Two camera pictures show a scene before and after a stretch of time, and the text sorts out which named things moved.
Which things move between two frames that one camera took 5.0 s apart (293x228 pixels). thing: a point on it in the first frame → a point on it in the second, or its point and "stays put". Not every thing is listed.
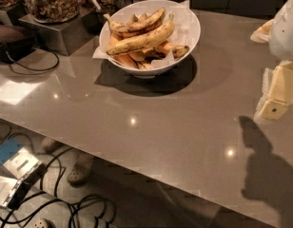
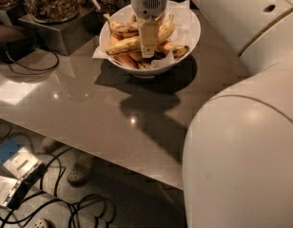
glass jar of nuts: [52, 4] stays put
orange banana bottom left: [126, 59] stays put
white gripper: [285, 32] → [148, 4]
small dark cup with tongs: [103, 1] stays put
